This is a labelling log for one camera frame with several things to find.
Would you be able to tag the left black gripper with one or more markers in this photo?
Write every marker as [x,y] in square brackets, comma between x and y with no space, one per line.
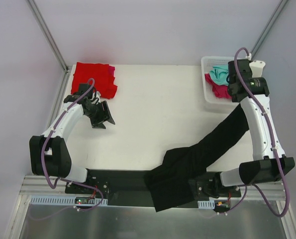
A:
[102,115]

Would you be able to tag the black daisy t-shirt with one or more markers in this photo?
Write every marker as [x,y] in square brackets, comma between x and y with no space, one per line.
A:
[187,164]

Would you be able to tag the white plastic basket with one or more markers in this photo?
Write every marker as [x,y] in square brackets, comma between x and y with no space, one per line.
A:
[207,63]

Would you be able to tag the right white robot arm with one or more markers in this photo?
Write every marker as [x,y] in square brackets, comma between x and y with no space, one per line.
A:
[269,158]

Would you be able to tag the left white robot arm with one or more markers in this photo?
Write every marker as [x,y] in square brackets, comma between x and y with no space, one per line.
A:
[49,154]

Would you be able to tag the folded pink t-shirt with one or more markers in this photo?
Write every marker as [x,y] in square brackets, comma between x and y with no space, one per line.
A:
[111,70]

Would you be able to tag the magenta t-shirt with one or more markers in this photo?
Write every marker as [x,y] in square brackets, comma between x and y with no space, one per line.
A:
[220,91]

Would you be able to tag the teal t-shirt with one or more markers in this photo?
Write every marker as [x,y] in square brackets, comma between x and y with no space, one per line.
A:
[219,74]

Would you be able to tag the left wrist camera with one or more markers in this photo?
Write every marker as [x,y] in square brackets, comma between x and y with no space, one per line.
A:
[96,97]

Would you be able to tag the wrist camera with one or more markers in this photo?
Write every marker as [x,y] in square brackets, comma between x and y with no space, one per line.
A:
[257,68]
[96,97]

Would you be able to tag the left aluminium frame post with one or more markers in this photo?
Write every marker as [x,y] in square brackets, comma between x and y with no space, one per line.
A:
[47,33]

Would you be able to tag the aluminium frame post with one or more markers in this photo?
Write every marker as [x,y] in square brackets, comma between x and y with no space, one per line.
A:
[280,8]
[47,33]

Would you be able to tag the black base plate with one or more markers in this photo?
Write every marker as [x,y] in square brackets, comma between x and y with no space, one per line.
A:
[128,188]

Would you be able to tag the left white cable duct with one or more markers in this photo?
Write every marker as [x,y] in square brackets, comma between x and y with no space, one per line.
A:
[67,201]

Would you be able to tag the white cable duct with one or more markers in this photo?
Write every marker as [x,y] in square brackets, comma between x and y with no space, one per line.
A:
[210,204]
[67,201]

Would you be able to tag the right white cable duct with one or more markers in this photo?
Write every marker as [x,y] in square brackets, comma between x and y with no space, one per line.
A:
[210,204]

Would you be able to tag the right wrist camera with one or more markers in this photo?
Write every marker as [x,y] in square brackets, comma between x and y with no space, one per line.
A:
[257,68]

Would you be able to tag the right aluminium frame post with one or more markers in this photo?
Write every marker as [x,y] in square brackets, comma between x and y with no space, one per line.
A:
[280,8]

